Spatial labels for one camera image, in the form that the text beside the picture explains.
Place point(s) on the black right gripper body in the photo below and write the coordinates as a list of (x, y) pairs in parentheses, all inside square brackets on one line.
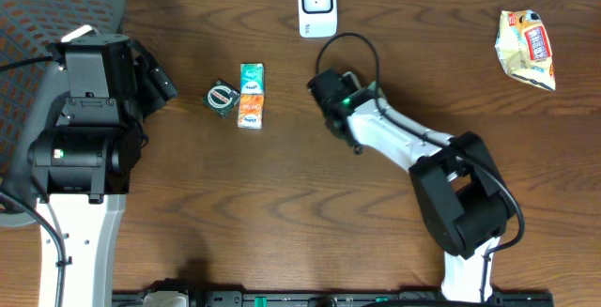
[(343, 138)]

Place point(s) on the small teal snack box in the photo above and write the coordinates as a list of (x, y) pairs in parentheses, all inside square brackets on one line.
[(252, 78)]

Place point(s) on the small orange snack box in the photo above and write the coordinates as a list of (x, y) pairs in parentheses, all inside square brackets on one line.
[(251, 111)]

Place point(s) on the dark green balm box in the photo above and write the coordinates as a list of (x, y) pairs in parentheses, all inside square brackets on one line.
[(221, 98)]

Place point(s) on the yellow snack chip bag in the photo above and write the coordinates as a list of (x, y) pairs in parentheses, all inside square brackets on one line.
[(523, 49)]

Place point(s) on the teal snack pack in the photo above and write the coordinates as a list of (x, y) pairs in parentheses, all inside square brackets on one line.
[(361, 84)]

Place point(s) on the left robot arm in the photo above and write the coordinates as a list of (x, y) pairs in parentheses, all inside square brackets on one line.
[(88, 135)]

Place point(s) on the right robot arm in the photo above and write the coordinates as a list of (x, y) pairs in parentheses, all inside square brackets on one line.
[(464, 203)]

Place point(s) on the white barcode scanner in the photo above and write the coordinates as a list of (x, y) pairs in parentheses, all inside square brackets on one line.
[(317, 18)]

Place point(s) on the dark grey plastic basket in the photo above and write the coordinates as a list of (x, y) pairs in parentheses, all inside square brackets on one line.
[(27, 27)]

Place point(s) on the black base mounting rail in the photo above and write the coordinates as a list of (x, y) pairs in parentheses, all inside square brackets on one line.
[(265, 299)]

